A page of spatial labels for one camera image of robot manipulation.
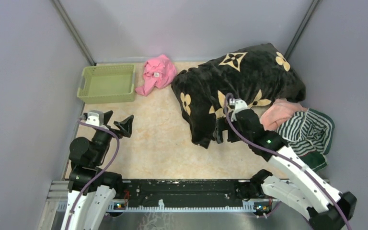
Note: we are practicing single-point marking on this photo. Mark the black blanket with beige flowers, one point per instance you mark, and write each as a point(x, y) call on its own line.
point(257, 74)

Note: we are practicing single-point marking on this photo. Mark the bright pink crumpled towel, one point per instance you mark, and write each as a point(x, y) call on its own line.
point(158, 72)

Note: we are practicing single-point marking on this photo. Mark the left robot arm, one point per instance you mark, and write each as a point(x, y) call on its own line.
point(91, 188)

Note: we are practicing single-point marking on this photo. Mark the green white striped towel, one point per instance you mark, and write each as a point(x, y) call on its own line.
point(310, 135)

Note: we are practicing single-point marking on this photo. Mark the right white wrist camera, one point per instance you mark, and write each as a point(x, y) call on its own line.
point(238, 106)

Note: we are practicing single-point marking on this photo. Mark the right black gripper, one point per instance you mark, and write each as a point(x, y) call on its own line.
point(222, 124)

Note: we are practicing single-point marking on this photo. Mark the green perforated plastic basket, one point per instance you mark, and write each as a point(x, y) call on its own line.
point(108, 84)

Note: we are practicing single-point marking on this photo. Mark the light salmon pink towel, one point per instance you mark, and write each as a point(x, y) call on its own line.
point(278, 113)

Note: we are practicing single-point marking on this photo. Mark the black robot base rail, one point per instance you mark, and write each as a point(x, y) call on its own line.
point(219, 195)

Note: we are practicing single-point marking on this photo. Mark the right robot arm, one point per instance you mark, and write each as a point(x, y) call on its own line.
point(323, 206)

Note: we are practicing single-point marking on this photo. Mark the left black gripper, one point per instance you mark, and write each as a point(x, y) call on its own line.
point(125, 125)

